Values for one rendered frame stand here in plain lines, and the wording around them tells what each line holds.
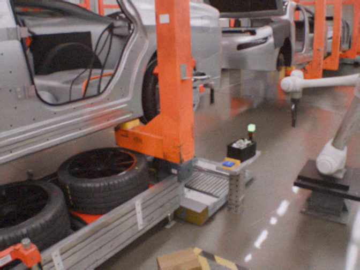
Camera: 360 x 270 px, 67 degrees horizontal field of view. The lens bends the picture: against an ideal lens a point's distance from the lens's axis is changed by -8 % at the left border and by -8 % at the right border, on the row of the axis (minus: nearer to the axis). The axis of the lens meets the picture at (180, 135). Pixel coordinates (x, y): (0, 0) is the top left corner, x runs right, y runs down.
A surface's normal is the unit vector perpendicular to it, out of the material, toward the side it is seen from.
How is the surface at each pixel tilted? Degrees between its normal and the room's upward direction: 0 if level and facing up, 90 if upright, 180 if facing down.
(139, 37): 90
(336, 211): 90
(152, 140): 90
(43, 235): 90
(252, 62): 107
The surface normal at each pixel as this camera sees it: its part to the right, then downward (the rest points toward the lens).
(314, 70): -0.61, 0.29
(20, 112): 0.79, 0.19
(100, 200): 0.15, 0.32
